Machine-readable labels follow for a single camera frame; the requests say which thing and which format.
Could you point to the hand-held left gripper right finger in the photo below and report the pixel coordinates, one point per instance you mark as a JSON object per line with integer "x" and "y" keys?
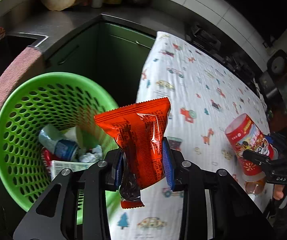
{"x": 167, "y": 165}

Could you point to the grey kitchen counter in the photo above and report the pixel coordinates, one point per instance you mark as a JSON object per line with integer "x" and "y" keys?
{"x": 58, "y": 25}

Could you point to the pink towel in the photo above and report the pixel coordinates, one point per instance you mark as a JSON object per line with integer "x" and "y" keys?
{"x": 16, "y": 75}

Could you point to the black rice cooker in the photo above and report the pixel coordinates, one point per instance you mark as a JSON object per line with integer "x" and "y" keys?
{"x": 278, "y": 65}

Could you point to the green plastic basket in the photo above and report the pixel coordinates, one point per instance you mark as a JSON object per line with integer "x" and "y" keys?
{"x": 21, "y": 120}

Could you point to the green base cabinet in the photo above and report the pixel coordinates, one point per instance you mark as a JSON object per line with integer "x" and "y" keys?
{"x": 96, "y": 55}

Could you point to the red snack packet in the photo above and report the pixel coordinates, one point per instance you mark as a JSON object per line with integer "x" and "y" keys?
{"x": 138, "y": 135}

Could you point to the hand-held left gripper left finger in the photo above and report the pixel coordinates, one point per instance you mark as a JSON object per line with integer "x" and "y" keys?
{"x": 119, "y": 166}

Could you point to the silver wrapper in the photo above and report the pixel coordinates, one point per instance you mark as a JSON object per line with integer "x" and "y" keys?
{"x": 91, "y": 155}

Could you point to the orange drink bottle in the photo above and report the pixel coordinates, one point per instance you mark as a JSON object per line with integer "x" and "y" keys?
{"x": 254, "y": 187}

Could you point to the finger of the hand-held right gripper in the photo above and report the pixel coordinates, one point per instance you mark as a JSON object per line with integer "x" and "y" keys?
{"x": 256, "y": 156}
{"x": 277, "y": 140}

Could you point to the white carton box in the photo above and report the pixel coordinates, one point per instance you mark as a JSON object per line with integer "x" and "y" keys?
{"x": 66, "y": 166}

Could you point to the steel sink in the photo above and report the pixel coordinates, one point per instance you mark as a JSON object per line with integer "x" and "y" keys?
{"x": 13, "y": 47}

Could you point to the red printed snack canister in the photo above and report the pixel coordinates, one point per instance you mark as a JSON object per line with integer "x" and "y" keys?
{"x": 248, "y": 137}

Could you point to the white printed tablecloth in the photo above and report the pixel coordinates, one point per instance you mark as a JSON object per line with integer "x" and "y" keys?
{"x": 203, "y": 92}

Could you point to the red cola can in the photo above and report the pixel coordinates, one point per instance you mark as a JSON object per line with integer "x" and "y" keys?
{"x": 47, "y": 158}

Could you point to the small red white object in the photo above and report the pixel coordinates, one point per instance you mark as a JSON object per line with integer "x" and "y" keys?
{"x": 0, "y": 32}

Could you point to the black gas stove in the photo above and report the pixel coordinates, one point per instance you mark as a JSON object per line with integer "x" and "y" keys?
{"x": 208, "y": 37}

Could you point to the small white jar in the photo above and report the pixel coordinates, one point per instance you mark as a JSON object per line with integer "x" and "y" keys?
{"x": 97, "y": 2}

